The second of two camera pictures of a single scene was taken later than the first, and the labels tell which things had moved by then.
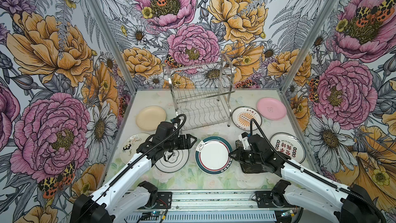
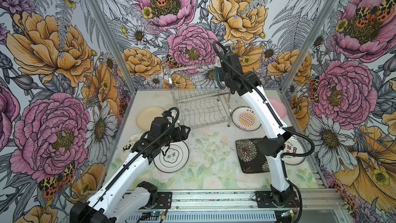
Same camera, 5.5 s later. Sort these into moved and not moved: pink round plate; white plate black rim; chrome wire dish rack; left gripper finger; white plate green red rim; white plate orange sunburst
Moved: left gripper finger; white plate green red rim
Not moved: white plate orange sunburst; white plate black rim; pink round plate; chrome wire dish rack
